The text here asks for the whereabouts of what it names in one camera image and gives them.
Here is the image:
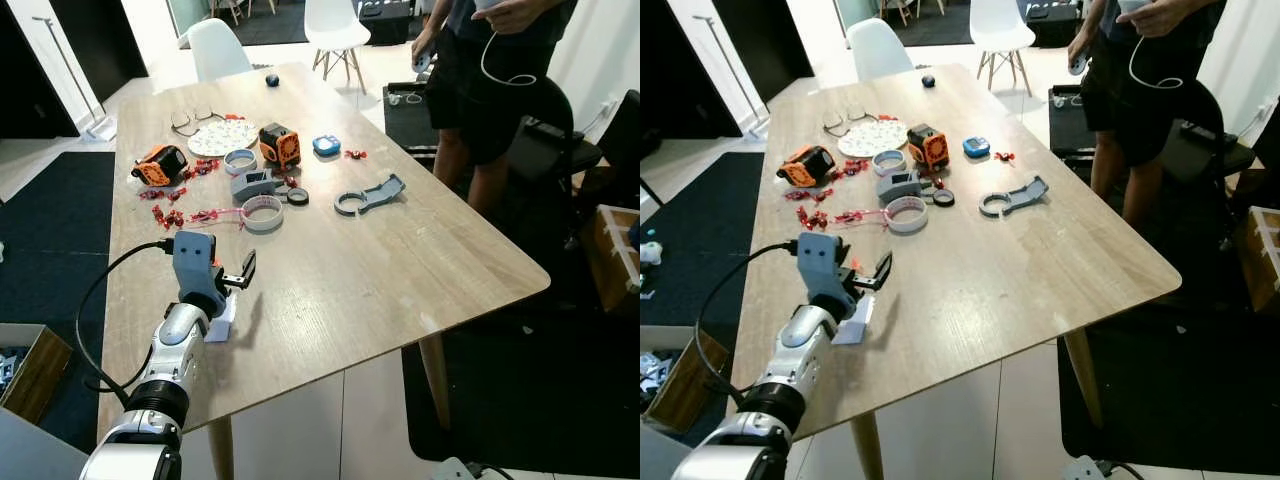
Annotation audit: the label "white plastic chair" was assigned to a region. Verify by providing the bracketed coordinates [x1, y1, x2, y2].
[187, 18, 253, 83]
[846, 18, 914, 83]

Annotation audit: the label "white round plate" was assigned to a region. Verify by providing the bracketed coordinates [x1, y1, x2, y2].
[188, 118, 259, 158]
[838, 120, 909, 159]

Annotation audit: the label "grey plastic bracket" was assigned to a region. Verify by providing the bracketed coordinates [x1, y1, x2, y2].
[334, 173, 407, 218]
[979, 175, 1050, 219]

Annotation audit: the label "dark carpet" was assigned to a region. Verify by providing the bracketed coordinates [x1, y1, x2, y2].
[0, 150, 119, 456]
[640, 150, 766, 331]
[400, 150, 641, 479]
[1055, 170, 1280, 476]

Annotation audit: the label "black cabinet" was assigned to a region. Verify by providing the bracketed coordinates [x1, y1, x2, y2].
[0, 0, 81, 139]
[640, 0, 743, 139]

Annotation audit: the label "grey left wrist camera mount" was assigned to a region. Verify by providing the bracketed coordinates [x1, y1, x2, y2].
[797, 232, 854, 306]
[171, 230, 227, 306]

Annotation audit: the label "orange black motor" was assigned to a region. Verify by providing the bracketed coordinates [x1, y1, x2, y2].
[258, 122, 303, 170]
[776, 146, 837, 189]
[907, 124, 951, 171]
[131, 144, 190, 188]

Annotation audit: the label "grey box device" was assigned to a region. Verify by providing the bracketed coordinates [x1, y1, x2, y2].
[876, 170, 926, 206]
[231, 170, 277, 205]

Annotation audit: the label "white ring red print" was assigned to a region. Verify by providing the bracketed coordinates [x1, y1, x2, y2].
[886, 197, 931, 235]
[241, 196, 286, 235]

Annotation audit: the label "brown cardboard box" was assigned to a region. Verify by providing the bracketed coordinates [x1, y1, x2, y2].
[640, 325, 733, 433]
[0, 322, 74, 426]

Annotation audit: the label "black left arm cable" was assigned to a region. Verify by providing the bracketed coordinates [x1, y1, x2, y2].
[75, 240, 179, 393]
[695, 241, 801, 403]

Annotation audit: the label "white floor stand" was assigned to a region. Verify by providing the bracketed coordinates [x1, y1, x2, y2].
[690, 14, 771, 141]
[30, 14, 118, 142]

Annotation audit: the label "red connector wire bundle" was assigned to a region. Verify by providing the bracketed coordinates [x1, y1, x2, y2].
[138, 158, 247, 233]
[783, 160, 891, 233]

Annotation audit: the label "person in dark clothes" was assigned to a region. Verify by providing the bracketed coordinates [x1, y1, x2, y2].
[410, 0, 579, 216]
[1065, 0, 1229, 226]

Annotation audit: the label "wooden table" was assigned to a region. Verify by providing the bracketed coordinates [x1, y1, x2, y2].
[730, 62, 1183, 480]
[97, 62, 552, 480]

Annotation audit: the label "black office chair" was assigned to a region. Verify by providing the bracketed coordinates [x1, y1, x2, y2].
[1160, 80, 1280, 251]
[505, 78, 641, 251]

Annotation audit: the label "black case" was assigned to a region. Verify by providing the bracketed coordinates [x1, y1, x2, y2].
[357, 0, 415, 46]
[1025, 0, 1084, 48]

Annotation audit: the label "wooden storage box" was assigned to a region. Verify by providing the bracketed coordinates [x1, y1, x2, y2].
[1235, 205, 1280, 313]
[583, 204, 641, 313]

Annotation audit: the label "white chair wooden legs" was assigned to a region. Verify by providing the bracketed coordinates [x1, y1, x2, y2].
[303, 0, 372, 94]
[968, 0, 1037, 96]

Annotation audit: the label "dark frame eyeglasses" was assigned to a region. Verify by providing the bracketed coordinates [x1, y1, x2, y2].
[822, 108, 869, 138]
[170, 105, 216, 137]

